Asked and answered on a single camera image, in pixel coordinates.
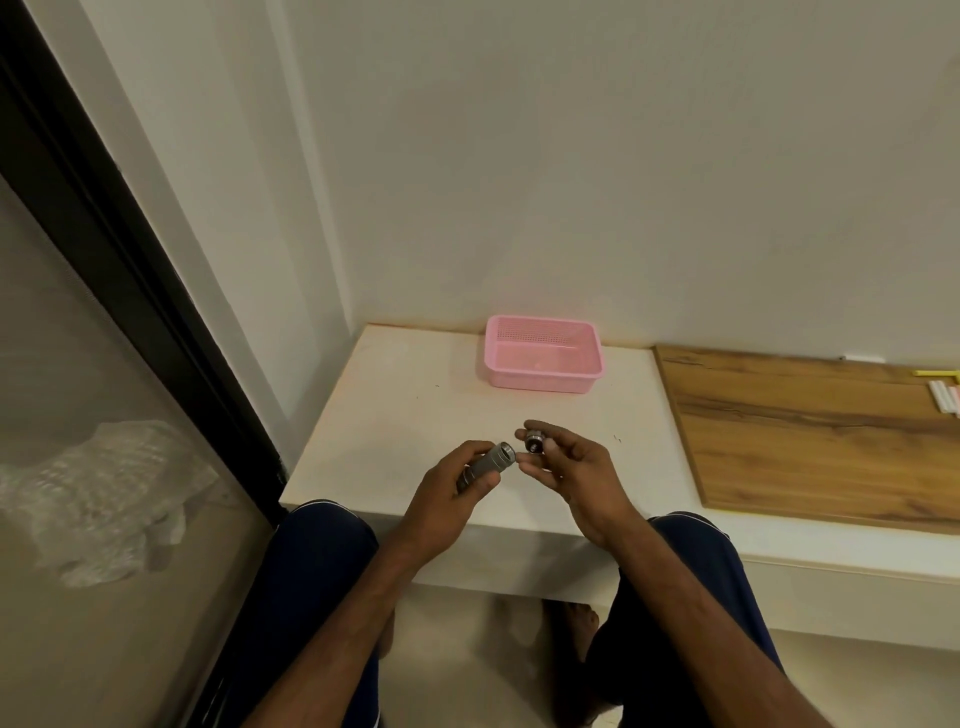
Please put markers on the person's right hand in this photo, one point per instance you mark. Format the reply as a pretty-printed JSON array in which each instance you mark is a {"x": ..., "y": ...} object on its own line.
[{"x": 585, "y": 487}]

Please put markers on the person's left hand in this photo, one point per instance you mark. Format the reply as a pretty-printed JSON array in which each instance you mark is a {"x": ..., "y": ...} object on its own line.
[{"x": 442, "y": 502}]

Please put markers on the grey flashlight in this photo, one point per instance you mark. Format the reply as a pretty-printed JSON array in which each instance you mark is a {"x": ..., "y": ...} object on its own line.
[{"x": 487, "y": 465}]

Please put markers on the grey flashlight tail cap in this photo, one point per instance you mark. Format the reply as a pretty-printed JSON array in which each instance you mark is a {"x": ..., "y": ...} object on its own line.
[{"x": 534, "y": 442}]

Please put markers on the pink plastic basket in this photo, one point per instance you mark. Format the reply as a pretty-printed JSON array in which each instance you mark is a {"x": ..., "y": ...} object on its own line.
[{"x": 544, "y": 360}]

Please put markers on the person's left forearm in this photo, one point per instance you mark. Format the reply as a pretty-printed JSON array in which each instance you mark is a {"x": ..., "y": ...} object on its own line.
[{"x": 330, "y": 645}]

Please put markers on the person's right forearm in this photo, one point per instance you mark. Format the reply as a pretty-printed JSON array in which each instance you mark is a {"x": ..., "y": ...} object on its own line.
[{"x": 697, "y": 637}]

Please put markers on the person's left leg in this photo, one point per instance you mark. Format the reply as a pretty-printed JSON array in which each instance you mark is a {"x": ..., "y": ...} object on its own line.
[{"x": 315, "y": 562}]

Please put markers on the person's right foot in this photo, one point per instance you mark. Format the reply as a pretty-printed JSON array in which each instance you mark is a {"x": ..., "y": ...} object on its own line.
[{"x": 583, "y": 630}]

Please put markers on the wood-grain board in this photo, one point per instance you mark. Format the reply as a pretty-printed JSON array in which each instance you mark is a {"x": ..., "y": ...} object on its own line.
[{"x": 817, "y": 435}]

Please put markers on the clear bubble wrap sheet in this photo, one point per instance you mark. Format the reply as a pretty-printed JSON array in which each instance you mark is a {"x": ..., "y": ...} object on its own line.
[{"x": 97, "y": 495}]

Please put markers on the white chalk stick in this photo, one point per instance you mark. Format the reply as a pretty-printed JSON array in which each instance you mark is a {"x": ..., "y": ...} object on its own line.
[
  {"x": 937, "y": 396},
  {"x": 949, "y": 401}
]

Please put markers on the pink chalk stick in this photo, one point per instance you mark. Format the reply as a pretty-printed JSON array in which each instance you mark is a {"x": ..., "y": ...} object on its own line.
[{"x": 957, "y": 397}]

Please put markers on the black door frame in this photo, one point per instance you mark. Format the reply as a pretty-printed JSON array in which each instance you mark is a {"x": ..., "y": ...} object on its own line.
[{"x": 127, "y": 262}]

